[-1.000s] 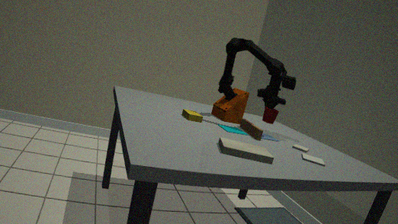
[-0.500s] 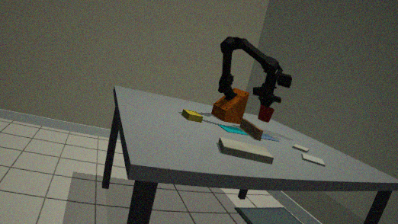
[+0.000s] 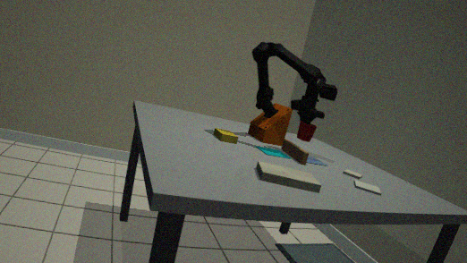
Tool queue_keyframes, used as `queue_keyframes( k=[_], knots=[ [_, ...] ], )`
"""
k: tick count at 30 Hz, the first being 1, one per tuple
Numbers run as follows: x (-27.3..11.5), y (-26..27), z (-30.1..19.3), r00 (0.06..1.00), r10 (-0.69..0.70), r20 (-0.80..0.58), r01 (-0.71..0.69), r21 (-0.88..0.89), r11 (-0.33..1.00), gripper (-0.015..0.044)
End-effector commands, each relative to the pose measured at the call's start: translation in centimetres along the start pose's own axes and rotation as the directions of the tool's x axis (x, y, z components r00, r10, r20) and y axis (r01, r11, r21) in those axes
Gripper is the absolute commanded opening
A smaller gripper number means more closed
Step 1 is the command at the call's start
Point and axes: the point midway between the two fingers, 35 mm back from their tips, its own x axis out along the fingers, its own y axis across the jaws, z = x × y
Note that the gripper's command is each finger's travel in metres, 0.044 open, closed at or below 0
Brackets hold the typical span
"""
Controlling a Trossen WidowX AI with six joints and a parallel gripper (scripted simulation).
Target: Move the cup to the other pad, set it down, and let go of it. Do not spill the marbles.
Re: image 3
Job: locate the tan wooden plank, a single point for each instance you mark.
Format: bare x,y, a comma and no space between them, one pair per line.
294,152

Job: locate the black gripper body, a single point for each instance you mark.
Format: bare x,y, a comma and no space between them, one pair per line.
312,105

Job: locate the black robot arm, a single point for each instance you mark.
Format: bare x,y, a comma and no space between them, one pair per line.
309,73

